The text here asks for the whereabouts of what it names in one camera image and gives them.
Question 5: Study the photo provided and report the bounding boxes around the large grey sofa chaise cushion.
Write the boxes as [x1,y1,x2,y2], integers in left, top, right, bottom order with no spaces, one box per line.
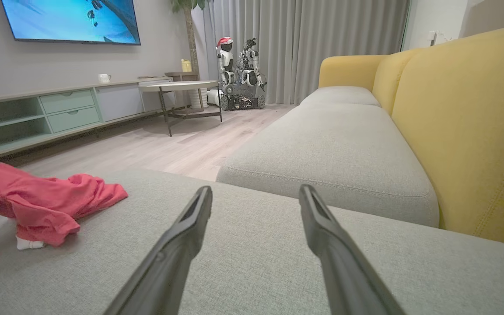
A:
[0,168,504,315]

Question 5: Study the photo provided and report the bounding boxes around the white grey humanoid robot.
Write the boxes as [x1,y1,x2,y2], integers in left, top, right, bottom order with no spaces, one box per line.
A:
[236,38,268,89]

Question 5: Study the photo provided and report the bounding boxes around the yellow sofa armrest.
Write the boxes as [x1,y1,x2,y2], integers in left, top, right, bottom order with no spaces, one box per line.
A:
[318,54,389,91]

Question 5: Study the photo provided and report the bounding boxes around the large yellow sofa back cushion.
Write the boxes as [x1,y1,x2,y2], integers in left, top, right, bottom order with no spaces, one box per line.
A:
[391,22,504,249]

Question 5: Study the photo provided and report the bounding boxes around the grey pleated curtain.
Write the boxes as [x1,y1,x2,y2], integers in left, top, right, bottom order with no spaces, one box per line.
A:
[191,0,411,106]

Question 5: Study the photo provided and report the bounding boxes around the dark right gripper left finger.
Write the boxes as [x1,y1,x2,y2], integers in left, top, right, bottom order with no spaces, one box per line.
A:
[103,185,214,315]

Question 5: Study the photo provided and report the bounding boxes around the small grey sofa seat cushion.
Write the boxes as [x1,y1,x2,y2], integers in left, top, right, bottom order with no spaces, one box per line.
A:
[300,86,382,108]

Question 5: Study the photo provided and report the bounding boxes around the round grey coffee table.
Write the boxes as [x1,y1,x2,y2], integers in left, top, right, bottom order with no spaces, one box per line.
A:
[138,80,223,137]

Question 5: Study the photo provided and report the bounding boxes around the red shorts with white lining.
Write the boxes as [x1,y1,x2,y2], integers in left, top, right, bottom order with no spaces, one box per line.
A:
[0,159,129,251]

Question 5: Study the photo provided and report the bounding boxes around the wall mounted flat television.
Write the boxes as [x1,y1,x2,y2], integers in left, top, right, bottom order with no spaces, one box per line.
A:
[0,0,142,46]

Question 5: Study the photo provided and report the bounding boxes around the robot with Santa hat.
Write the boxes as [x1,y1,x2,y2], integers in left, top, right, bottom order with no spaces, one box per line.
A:
[215,37,236,86]

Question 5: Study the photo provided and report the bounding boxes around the narrow yellow sofa back cushion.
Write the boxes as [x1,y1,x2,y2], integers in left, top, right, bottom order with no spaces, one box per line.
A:
[372,48,424,116]

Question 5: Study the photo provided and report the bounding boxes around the potted indoor tree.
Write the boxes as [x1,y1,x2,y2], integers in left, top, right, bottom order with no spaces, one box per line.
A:
[171,0,211,109]

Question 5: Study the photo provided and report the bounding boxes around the long pale green TV cabinet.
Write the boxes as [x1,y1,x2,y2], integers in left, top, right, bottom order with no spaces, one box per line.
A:
[0,77,176,161]

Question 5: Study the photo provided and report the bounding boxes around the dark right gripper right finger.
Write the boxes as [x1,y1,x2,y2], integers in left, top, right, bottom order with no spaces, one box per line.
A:
[299,184,406,315]

